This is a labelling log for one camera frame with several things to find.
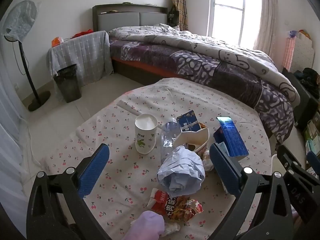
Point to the black shelf with books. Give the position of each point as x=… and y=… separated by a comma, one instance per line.
x=306, y=115

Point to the red instant noodle cup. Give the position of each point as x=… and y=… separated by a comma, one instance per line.
x=193, y=141

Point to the grey checked covered nightstand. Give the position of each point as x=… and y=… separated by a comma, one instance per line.
x=90, y=52

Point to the purple gloved left hand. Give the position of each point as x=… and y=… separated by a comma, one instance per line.
x=148, y=226

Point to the window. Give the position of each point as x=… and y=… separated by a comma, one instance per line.
x=236, y=22

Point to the cherry print tablecloth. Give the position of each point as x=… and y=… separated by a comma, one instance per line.
x=122, y=192

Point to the clear plastic water bottle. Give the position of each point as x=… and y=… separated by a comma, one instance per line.
x=170, y=131

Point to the large blue carton box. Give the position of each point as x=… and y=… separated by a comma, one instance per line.
x=229, y=140

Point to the black clothes pile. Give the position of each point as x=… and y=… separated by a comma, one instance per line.
x=309, y=79

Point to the red cloth on nightstand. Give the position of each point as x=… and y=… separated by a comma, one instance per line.
x=82, y=33

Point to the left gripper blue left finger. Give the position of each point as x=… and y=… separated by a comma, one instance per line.
x=57, y=209

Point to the white pink storage cabinet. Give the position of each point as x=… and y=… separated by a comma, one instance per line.
x=299, y=53

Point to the pink curtain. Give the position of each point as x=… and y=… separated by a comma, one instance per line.
x=266, y=38

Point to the plaid coat on rack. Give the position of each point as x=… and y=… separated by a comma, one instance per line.
x=181, y=8

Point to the small blue white box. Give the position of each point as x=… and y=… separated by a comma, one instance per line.
x=189, y=122

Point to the white paper cup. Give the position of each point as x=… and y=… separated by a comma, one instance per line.
x=145, y=132

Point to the light blue paper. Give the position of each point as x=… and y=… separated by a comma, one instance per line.
x=181, y=173

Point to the patterned grey purple quilt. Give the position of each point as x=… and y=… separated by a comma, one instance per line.
x=274, y=103

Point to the red snack wrapper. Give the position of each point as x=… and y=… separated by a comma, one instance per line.
x=177, y=209

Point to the black handbag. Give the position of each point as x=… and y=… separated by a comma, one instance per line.
x=173, y=17

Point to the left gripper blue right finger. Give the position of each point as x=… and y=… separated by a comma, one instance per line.
x=273, y=217

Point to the black trash bin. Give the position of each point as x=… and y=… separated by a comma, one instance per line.
x=67, y=82

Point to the orange item on nightstand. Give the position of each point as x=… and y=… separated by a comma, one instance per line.
x=57, y=41

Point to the standing fan with cover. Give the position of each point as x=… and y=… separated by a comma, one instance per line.
x=17, y=25

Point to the white tissue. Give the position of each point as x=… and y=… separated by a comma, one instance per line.
x=206, y=161

